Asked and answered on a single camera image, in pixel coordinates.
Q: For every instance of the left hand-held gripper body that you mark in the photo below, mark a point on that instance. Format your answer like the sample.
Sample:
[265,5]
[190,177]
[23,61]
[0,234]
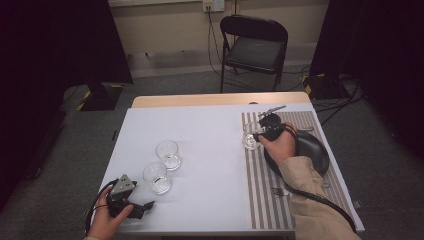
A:
[122,186]

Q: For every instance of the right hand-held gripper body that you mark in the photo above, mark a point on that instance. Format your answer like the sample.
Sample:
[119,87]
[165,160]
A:
[273,125]

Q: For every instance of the clear drinking glass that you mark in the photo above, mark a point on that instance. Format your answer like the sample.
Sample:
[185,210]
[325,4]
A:
[168,155]
[250,138]
[156,178]

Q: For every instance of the person's right hand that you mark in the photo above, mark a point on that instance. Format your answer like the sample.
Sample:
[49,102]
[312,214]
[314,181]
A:
[281,148]

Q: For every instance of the person's left hand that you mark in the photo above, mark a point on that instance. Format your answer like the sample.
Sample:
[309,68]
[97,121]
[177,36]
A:
[102,220]

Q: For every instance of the silver knife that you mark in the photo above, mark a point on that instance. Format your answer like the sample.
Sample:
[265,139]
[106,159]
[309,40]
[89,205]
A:
[306,128]

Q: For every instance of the black round plate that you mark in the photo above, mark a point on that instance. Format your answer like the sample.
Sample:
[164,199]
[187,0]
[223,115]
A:
[313,150]

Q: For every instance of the white table sheet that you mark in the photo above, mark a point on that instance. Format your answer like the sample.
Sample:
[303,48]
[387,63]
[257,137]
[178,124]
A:
[200,133]

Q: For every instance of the black floor box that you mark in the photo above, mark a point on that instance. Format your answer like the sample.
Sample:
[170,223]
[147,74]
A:
[325,87]

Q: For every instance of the wooden table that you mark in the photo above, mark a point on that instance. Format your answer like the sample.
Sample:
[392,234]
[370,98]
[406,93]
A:
[200,99]

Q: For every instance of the striped grey placemat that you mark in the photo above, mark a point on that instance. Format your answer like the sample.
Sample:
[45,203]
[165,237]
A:
[266,206]

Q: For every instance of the black folding chair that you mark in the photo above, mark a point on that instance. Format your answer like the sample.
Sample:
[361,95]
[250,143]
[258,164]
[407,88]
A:
[255,53]

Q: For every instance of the black stand base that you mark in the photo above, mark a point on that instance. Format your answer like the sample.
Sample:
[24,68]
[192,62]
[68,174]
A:
[100,96]

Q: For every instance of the black curtain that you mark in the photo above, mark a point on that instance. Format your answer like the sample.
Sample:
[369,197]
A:
[50,66]
[383,50]

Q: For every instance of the white wall outlet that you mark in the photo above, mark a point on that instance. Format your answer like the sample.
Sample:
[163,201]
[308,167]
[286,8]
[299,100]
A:
[213,5]

